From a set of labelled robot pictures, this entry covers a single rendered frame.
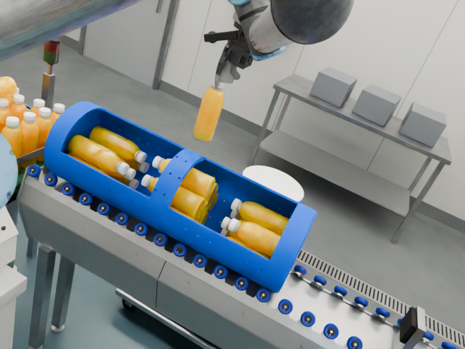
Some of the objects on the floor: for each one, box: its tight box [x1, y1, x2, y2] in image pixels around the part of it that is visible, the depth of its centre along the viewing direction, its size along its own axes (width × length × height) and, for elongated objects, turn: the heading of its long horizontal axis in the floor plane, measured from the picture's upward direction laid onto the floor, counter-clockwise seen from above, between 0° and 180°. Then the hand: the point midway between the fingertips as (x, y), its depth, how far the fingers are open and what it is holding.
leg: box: [28, 244, 56, 349], centre depth 178 cm, size 6×6×63 cm
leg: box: [51, 256, 75, 333], centre depth 190 cm, size 6×6×63 cm
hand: (218, 82), depth 134 cm, fingers closed on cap, 4 cm apart
